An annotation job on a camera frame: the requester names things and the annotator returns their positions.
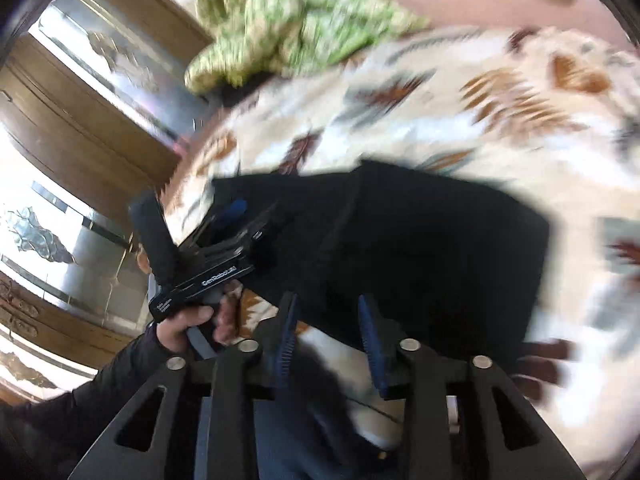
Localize person's dark trouser leg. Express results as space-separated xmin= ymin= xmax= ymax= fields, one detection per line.
xmin=192 ymin=393 xmax=407 ymax=480

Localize black sleeved left forearm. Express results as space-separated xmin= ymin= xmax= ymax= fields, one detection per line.
xmin=1 ymin=322 xmax=188 ymax=479

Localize black pants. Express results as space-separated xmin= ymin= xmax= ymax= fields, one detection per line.
xmin=213 ymin=160 xmax=550 ymax=370

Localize wooden wardrobe with mirrors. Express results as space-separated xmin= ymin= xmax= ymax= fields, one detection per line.
xmin=1 ymin=0 xmax=217 ymax=403

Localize person's left hand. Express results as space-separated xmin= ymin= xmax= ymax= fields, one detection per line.
xmin=155 ymin=281 xmax=243 ymax=353

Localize leaf patterned fleece blanket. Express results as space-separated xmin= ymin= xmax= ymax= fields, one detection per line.
xmin=163 ymin=27 xmax=639 ymax=479

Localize green checkered cloth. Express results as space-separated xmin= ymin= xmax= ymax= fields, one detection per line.
xmin=184 ymin=0 xmax=428 ymax=94

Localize pink bed sheet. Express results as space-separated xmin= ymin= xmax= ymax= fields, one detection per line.
xmin=397 ymin=0 xmax=636 ymax=52

